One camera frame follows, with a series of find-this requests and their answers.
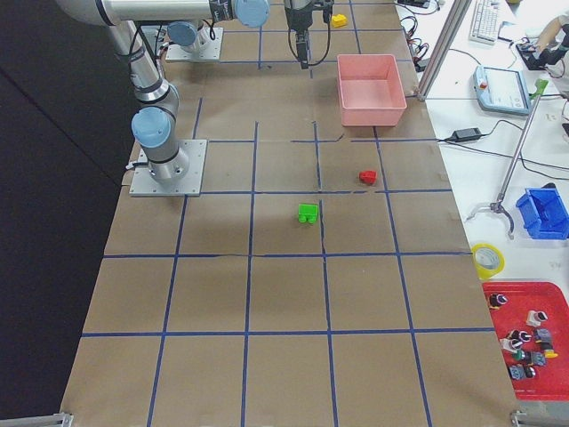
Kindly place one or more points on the yellow tape roll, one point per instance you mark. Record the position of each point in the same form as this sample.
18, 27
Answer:
488, 259

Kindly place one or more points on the red toy block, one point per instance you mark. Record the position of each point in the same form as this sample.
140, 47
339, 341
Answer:
368, 177

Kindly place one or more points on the green toy block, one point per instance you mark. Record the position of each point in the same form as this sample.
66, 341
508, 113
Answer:
308, 213

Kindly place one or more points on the aluminium frame post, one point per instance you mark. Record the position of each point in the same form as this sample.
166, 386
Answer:
449, 31

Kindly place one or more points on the white keyboard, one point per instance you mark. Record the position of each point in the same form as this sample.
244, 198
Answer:
484, 25

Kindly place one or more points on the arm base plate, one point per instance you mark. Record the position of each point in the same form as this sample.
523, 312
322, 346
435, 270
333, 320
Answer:
204, 49
183, 176

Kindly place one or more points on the blue storage bin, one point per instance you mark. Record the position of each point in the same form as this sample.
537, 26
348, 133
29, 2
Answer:
544, 214

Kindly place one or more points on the black power adapter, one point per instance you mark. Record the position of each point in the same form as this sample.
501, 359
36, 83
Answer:
466, 134

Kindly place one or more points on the teach pendant tablet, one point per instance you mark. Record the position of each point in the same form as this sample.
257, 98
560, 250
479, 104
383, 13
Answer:
501, 90

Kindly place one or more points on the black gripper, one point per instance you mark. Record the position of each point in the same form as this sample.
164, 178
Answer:
296, 18

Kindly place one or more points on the yellow toy block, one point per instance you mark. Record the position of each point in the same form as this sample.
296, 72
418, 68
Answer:
339, 20

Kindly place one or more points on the pink plastic box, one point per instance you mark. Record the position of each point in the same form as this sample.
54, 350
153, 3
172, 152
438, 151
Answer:
370, 90

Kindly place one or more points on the red plastic tray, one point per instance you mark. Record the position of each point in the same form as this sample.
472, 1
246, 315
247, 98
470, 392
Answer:
531, 323

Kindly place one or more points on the long reach grabber tool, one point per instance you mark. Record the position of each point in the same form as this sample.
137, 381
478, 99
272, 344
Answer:
496, 206

